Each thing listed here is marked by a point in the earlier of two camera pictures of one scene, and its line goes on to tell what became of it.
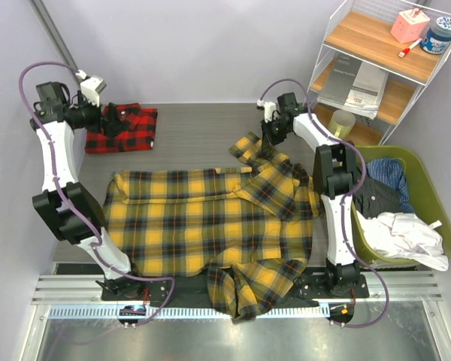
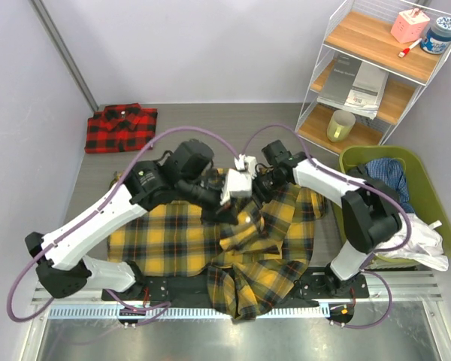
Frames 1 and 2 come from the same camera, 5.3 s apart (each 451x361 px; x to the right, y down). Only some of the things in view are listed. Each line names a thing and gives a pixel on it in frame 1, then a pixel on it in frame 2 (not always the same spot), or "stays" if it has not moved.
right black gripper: [267, 141] to [263, 197]
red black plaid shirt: [138, 133] stays
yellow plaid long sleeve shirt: [250, 229] stays
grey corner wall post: [46, 21] stays
